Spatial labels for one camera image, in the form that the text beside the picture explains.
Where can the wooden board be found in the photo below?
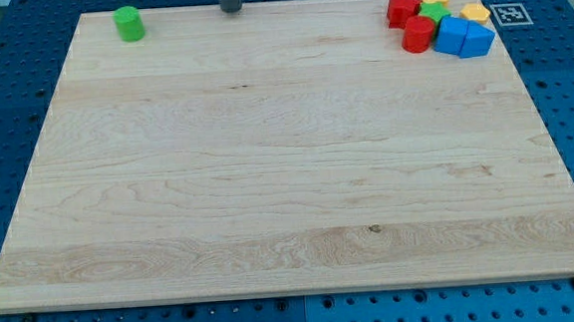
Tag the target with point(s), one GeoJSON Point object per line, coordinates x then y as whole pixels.
{"type": "Point", "coordinates": [293, 148]}

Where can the red star block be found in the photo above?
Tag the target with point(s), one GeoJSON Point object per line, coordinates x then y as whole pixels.
{"type": "Point", "coordinates": [399, 11]}

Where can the red cylinder block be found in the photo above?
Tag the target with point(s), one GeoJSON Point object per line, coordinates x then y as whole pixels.
{"type": "Point", "coordinates": [418, 34]}

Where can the black bolt left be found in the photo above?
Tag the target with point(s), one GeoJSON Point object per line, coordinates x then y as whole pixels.
{"type": "Point", "coordinates": [28, 318]}

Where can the yellow hexagon block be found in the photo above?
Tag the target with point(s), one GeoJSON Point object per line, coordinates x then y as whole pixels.
{"type": "Point", "coordinates": [475, 12]}

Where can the white fiducial marker tag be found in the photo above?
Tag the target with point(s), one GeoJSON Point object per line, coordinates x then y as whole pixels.
{"type": "Point", "coordinates": [510, 14]}

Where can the blue triangular prism block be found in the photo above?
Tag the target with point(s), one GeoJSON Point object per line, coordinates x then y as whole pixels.
{"type": "Point", "coordinates": [477, 41]}

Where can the green cylinder block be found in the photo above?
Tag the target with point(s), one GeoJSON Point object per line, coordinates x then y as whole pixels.
{"type": "Point", "coordinates": [129, 23]}

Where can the blue cube block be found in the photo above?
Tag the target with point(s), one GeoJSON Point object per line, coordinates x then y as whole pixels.
{"type": "Point", "coordinates": [450, 35]}

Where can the green star block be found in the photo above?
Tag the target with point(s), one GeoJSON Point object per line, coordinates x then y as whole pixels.
{"type": "Point", "coordinates": [435, 11]}

